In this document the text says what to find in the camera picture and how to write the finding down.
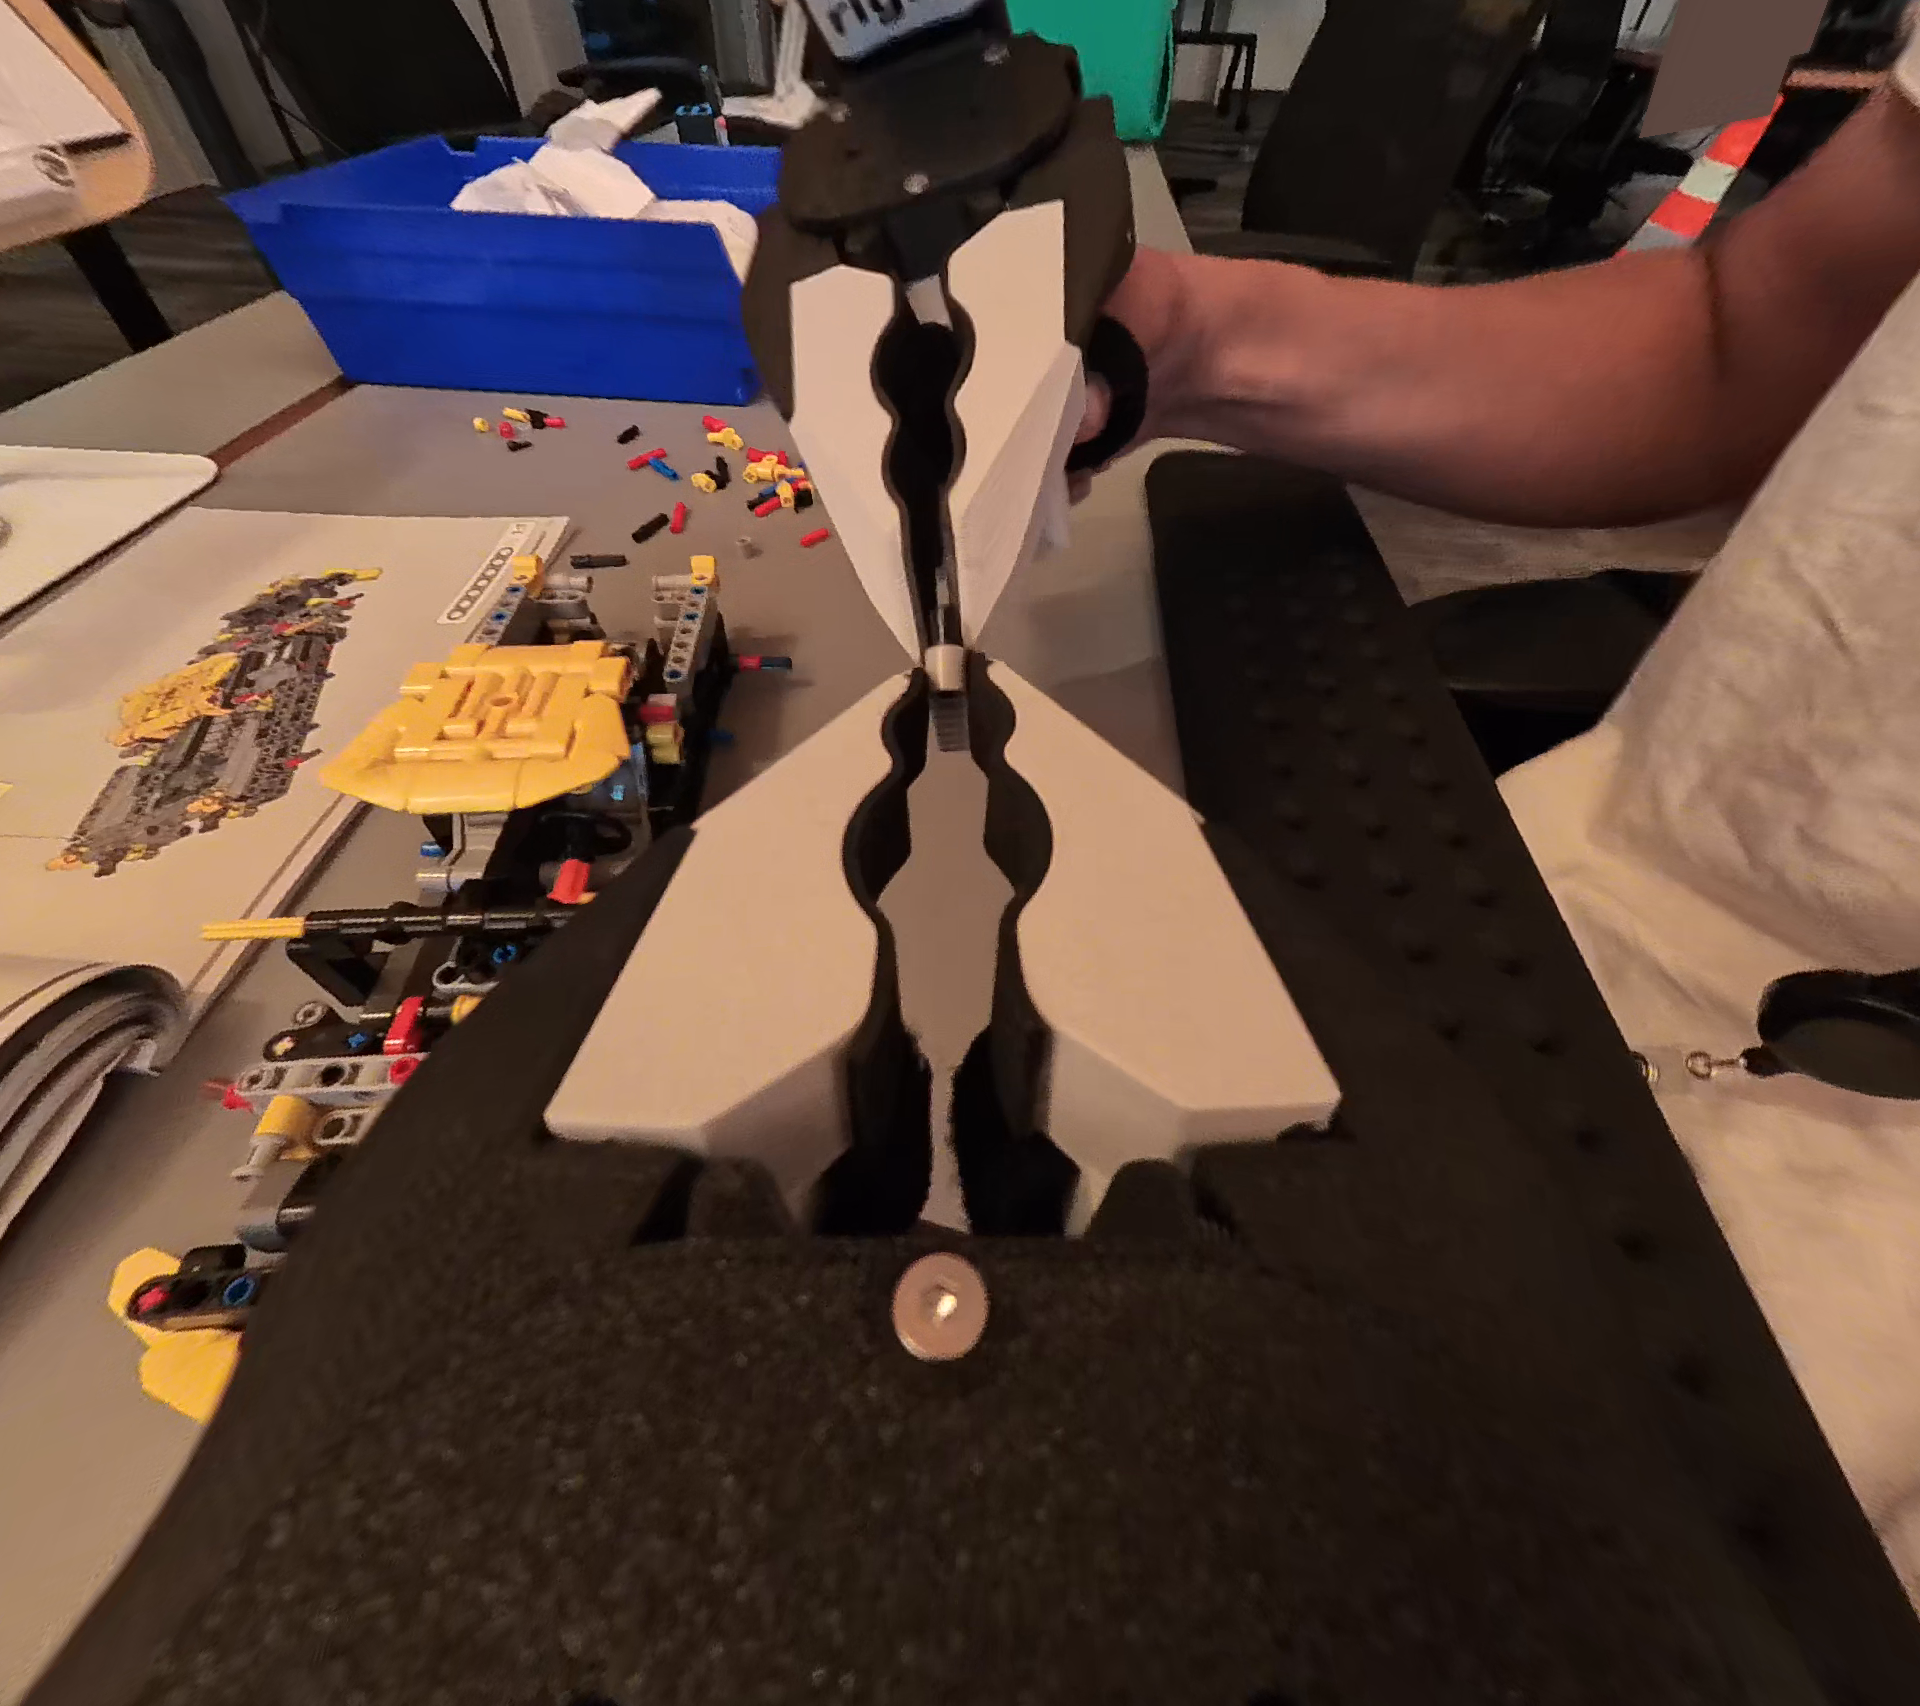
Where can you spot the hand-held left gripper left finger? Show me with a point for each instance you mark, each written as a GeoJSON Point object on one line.
{"type": "Point", "coordinates": [751, 971]}

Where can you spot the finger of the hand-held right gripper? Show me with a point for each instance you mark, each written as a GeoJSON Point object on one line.
{"type": "Point", "coordinates": [841, 417]}
{"type": "Point", "coordinates": [1021, 417]}

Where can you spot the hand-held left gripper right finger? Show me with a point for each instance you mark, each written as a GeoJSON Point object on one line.
{"type": "Point", "coordinates": [1155, 971]}

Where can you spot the person's right forearm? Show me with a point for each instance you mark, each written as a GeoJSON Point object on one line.
{"type": "Point", "coordinates": [1500, 387]}

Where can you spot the grey desk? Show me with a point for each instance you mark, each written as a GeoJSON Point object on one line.
{"type": "Point", "coordinates": [374, 460]}

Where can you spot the person's right hand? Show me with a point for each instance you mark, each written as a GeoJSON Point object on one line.
{"type": "Point", "coordinates": [1193, 340]}

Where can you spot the large scatter of coloured pins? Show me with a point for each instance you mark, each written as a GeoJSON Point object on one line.
{"type": "Point", "coordinates": [773, 476]}

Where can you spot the black dimpled armrest pad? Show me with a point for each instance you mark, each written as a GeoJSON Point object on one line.
{"type": "Point", "coordinates": [1350, 760]}

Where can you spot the small cluster of coloured pins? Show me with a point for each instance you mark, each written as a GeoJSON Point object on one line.
{"type": "Point", "coordinates": [519, 417]}

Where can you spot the blue plastic bin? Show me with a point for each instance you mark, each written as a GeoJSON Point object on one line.
{"type": "Point", "coordinates": [495, 296]}

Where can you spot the crumpled white paper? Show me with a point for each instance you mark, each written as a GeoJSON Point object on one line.
{"type": "Point", "coordinates": [554, 185]}

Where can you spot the partly built toy car model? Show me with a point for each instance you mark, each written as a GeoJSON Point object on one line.
{"type": "Point", "coordinates": [480, 716]}

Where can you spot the black office chair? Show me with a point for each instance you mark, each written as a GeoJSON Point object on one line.
{"type": "Point", "coordinates": [1425, 57]}

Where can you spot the black badge reel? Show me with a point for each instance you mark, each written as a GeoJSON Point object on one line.
{"type": "Point", "coordinates": [1845, 1024]}

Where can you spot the orange traffic cone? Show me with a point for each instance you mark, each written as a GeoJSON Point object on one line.
{"type": "Point", "coordinates": [1710, 177]}

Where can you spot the instruction sheet on stand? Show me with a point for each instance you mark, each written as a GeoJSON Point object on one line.
{"type": "Point", "coordinates": [90, 507]}

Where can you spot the open instruction booklet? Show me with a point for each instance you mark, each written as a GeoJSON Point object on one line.
{"type": "Point", "coordinates": [90, 597]}

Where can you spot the printed instruction sheet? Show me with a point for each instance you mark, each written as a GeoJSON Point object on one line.
{"type": "Point", "coordinates": [38, 108]}

